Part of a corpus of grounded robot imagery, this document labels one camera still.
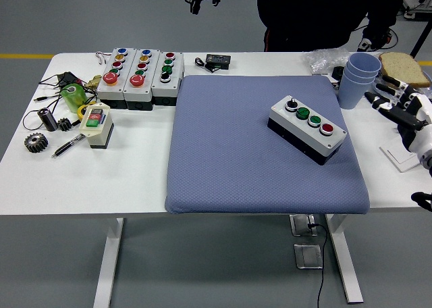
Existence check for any person's left gloved hand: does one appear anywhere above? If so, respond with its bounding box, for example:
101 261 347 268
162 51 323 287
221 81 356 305
356 26 398 52

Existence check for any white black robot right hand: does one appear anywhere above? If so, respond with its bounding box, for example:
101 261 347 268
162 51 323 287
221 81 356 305
364 74 432 155

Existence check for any four-button control box with knob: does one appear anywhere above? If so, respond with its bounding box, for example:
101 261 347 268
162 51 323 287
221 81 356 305
151 51 186 107
268 95 348 166

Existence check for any five-button box with emergency stop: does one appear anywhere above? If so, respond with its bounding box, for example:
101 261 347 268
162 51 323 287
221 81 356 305
97 47 138 110
123 48 161 112

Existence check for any clear bubble wrap bag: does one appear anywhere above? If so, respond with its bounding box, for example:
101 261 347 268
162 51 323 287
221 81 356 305
302 47 350 76

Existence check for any slice of bread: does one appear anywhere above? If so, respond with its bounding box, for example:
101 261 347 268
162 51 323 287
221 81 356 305
378 52 431 88

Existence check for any person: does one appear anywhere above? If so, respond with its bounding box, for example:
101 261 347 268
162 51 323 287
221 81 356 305
252 0 411 54

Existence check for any white labelled paper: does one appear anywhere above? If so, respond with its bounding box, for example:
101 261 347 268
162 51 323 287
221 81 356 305
310 72 342 86

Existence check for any black digital meter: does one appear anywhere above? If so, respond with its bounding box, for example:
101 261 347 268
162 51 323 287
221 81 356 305
194 53 233 73

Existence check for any white table leg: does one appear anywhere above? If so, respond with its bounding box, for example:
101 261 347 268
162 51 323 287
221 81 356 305
92 217 124 308
325 214 365 304

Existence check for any metal floor outlet plate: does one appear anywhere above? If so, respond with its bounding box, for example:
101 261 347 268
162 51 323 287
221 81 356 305
293 242 324 270
289 214 320 237

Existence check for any blue-grey quilted mat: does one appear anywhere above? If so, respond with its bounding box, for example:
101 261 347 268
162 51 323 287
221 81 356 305
164 74 371 215

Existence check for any green cylinder roll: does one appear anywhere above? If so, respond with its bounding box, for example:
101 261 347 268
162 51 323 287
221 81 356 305
60 83 88 113

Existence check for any yellow tape roll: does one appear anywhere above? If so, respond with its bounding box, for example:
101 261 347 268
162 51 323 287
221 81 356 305
77 101 99 122

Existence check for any black capacitor cylinder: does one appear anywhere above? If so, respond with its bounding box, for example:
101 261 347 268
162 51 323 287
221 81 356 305
37 107 59 132

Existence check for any black silver pen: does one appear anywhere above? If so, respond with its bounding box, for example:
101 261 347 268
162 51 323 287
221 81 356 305
51 133 86 159

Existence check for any large grey steel gear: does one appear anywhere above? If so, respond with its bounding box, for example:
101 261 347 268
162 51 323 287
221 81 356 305
24 133 49 153

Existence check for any grey metal frame equipment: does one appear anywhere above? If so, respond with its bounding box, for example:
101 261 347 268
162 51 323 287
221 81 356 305
401 0 432 20

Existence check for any black floor power cable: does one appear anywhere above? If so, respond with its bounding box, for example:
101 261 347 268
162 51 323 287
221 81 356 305
308 222 329 308

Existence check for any black module with wires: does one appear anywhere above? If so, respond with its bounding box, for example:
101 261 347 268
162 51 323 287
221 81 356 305
55 71 84 88

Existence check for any cream red-green switch box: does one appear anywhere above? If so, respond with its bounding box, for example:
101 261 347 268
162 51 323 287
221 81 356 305
80 101 115 150

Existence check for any thin black wire with plug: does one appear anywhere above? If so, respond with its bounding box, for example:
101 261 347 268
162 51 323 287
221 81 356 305
22 94 65 130

